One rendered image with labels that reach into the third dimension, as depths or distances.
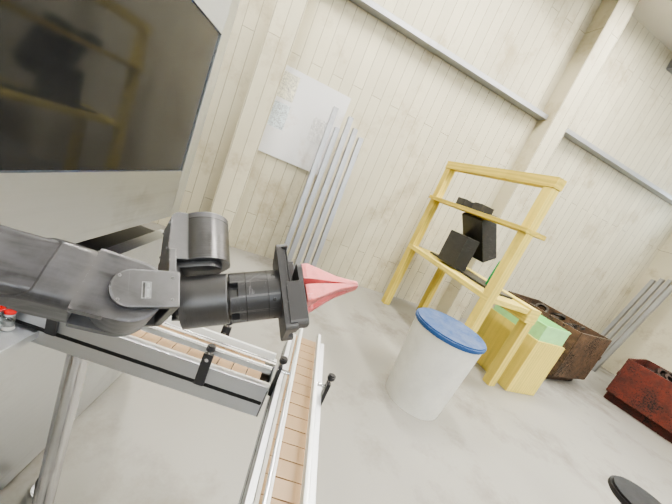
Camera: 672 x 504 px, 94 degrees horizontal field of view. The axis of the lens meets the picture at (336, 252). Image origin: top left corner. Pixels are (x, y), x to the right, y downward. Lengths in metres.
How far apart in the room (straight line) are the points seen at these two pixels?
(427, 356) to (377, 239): 2.59
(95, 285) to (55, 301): 0.03
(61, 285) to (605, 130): 6.80
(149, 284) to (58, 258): 0.07
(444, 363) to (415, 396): 0.37
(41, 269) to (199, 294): 0.12
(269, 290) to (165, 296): 0.10
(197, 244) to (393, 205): 4.44
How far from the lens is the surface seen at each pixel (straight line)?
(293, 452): 0.77
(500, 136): 5.49
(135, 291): 0.33
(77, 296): 0.33
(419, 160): 4.81
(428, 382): 2.65
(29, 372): 1.39
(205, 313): 0.36
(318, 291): 0.36
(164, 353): 0.89
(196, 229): 0.38
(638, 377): 6.30
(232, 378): 0.87
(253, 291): 0.35
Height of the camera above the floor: 1.48
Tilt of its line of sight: 13 degrees down
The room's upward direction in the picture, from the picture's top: 23 degrees clockwise
